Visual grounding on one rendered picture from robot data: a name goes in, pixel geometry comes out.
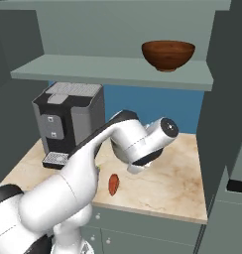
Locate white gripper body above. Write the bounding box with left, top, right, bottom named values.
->
left=126, top=162, right=151, bottom=176

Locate orange sweet potato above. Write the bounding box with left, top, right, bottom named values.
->
left=107, top=173, right=121, bottom=197

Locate brown wooden bowl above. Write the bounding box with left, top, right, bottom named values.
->
left=141, top=40, right=196, bottom=73

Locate grey-green drawer front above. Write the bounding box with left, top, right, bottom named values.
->
left=88, top=203, right=207, bottom=247

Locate black coffee machine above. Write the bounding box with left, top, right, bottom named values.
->
left=31, top=81, right=106, bottom=171

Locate wide grey-green cupboard door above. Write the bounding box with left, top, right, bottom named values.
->
left=100, top=227, right=197, bottom=254

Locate narrow grey-green cupboard door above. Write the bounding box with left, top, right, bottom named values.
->
left=80, top=225, right=103, bottom=254

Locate tall grey-green cupboard unit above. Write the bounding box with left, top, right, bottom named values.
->
left=193, top=0, right=242, bottom=254

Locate grey-green wall shelf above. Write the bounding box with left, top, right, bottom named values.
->
left=10, top=54, right=215, bottom=92

